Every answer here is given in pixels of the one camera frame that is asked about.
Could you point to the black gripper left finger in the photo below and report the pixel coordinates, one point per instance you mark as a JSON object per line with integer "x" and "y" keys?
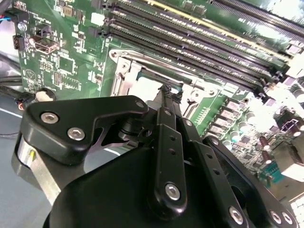
{"x": 71, "y": 111}

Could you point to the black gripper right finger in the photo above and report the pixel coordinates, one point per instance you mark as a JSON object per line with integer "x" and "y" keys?
{"x": 223, "y": 192}

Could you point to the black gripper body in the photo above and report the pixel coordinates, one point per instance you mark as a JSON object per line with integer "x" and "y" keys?
{"x": 107, "y": 202}

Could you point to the metal socket cover frame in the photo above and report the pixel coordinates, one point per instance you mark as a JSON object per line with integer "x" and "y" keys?
{"x": 128, "y": 71}

